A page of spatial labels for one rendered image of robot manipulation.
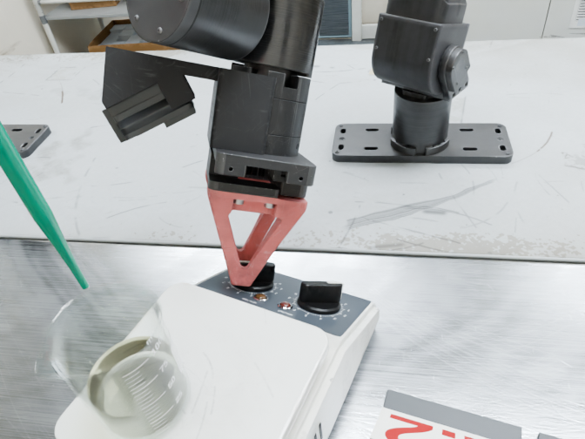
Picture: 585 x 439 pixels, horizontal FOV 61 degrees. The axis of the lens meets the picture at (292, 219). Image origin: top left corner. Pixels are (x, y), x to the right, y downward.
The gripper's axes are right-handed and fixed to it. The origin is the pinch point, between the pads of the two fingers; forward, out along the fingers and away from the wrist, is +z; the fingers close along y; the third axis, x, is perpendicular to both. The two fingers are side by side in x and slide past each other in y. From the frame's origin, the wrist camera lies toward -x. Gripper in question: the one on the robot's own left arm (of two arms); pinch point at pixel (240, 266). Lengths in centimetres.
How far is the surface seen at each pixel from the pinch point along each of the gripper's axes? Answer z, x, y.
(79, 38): -21, -65, -251
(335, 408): 5.9, 6.4, 8.9
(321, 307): 0.8, 5.5, 4.6
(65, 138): -1.9, -21.2, -37.2
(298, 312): 1.2, 3.9, 4.7
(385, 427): 5.9, 9.3, 10.5
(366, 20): -63, 92, -272
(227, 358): 2.2, -1.3, 9.6
